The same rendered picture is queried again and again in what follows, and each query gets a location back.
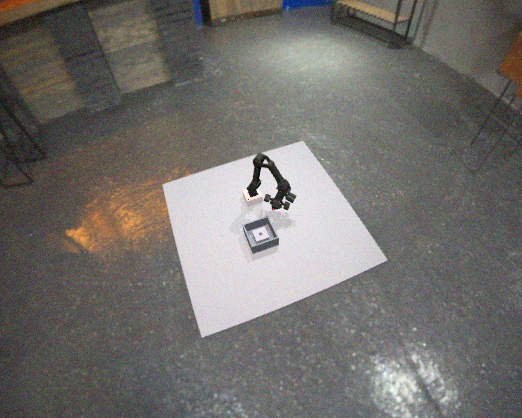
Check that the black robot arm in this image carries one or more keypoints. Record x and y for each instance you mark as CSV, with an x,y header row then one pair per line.
x,y
283,186

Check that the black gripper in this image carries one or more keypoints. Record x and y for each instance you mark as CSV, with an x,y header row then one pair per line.
x,y
268,198

